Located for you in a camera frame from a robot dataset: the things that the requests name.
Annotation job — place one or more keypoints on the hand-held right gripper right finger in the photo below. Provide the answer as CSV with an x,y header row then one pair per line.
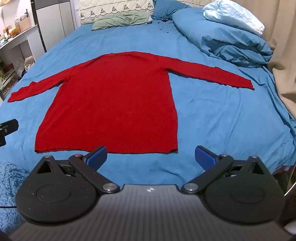
x,y
204,158

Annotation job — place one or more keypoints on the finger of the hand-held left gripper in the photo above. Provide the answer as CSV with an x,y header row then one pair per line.
x,y
9,126

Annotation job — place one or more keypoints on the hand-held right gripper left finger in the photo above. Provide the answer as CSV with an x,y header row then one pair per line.
x,y
98,158

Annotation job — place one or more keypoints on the red knit sweater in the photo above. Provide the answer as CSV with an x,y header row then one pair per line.
x,y
111,104

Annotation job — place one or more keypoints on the blue bed sheet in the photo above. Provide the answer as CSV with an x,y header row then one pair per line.
x,y
219,120

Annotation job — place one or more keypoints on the fluffy blue blanket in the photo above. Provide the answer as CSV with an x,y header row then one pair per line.
x,y
9,185

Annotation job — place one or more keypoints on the white plastic bag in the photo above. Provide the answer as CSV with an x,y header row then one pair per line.
x,y
29,62

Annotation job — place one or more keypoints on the white desk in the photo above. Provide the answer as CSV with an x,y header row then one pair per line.
x,y
16,44

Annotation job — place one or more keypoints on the wicker basket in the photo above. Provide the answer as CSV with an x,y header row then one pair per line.
x,y
24,23

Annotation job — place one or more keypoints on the white wardrobe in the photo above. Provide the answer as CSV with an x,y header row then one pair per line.
x,y
53,18

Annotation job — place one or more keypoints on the blue duvet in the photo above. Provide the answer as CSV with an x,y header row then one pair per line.
x,y
222,41

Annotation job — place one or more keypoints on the beige curtain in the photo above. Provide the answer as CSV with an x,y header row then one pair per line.
x,y
283,46

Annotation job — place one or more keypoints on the green folded cloth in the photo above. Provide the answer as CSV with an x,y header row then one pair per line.
x,y
120,21

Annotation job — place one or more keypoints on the cream patterned headboard cover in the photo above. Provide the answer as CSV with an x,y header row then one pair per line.
x,y
111,9

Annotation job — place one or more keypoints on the dark blue pillow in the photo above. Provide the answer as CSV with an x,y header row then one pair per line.
x,y
166,9

